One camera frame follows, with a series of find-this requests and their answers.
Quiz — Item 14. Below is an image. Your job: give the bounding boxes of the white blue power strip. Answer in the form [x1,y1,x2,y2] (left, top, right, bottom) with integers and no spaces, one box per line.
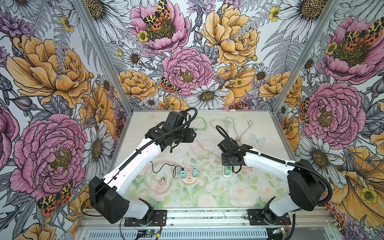
[223,166,233,180]

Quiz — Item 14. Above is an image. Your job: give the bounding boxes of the green usb cable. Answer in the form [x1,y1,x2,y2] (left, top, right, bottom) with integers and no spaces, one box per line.
[191,116,208,132]

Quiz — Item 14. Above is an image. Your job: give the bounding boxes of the round pink power socket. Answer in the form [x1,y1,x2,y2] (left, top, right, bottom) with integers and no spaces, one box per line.
[181,166,198,185]

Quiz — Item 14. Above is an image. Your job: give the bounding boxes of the teal charger with black cable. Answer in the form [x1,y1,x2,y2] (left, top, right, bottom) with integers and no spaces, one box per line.
[181,168,187,179]

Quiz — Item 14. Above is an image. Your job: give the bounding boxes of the aluminium front rail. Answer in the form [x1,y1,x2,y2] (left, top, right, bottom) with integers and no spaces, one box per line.
[79,207,335,230]

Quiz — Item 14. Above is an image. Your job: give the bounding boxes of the pink socket cord with plug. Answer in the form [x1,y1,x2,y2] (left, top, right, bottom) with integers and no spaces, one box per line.
[143,160,184,195]

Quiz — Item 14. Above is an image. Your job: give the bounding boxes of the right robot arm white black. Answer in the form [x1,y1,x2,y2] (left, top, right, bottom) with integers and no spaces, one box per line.
[215,125,333,225]

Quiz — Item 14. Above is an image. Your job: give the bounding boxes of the black usb cable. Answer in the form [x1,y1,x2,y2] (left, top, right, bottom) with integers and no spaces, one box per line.
[149,161,184,178]

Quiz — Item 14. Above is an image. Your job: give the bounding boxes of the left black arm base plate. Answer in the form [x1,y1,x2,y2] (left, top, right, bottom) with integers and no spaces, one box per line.
[124,210,168,227]

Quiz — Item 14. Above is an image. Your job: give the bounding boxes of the green charger adapter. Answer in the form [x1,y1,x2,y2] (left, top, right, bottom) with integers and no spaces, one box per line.
[223,166,232,176]

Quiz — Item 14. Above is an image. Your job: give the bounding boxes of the teal charger with white cable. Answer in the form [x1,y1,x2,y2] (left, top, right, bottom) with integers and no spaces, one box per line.
[192,167,198,177]

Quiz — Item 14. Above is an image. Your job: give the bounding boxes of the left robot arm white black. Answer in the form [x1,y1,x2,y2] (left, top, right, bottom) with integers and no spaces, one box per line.
[88,108,198,225]

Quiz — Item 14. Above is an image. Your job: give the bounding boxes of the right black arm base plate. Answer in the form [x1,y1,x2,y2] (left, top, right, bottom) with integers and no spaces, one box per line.
[247,209,292,226]

